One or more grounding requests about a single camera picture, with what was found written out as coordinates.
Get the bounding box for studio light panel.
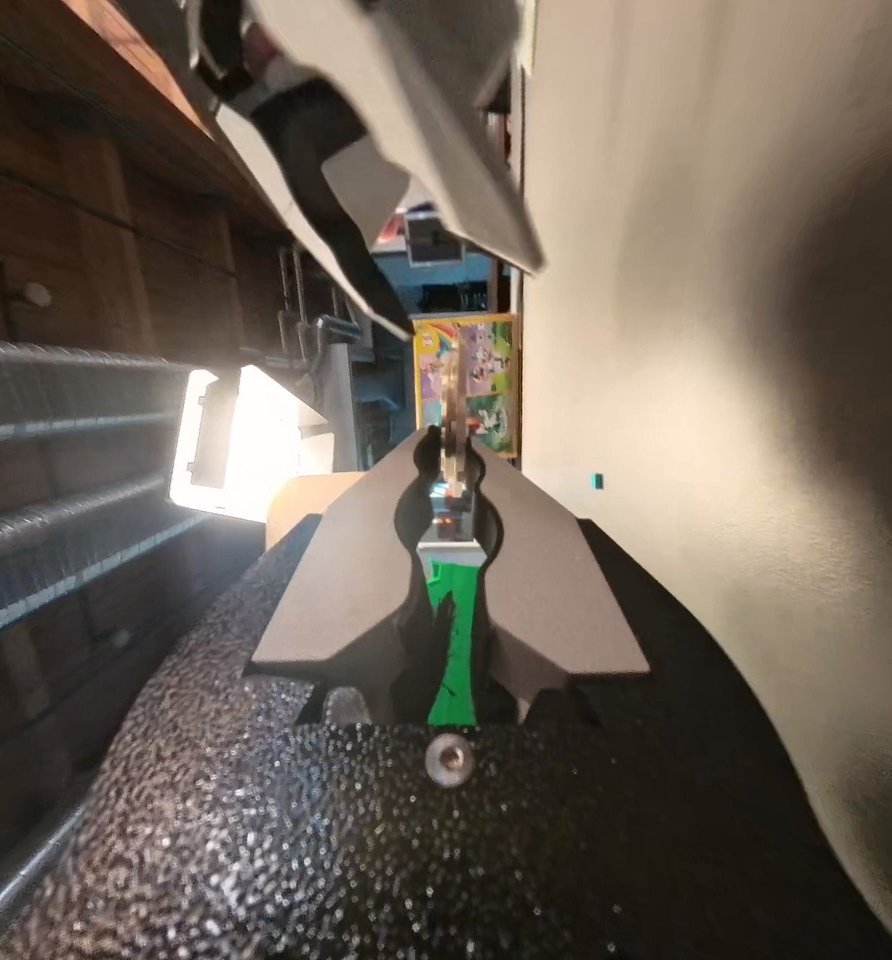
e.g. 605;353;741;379
167;362;336;528

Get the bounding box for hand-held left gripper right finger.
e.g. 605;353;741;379
473;441;653;723

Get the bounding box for round white lego plate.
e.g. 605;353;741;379
440;330;479;520

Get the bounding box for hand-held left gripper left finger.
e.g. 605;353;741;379
245;426;444;723

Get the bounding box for yellow lego box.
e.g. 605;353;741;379
412;315;524;463

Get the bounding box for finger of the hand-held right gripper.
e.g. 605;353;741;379
213;75;415;345
249;0;546;276

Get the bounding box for green plastic bin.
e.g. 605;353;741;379
423;558;486;727

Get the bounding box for computer monitor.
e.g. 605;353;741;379
404;212;467;268

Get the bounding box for silver spiral duct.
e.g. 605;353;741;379
0;480;201;648
0;337;192;445

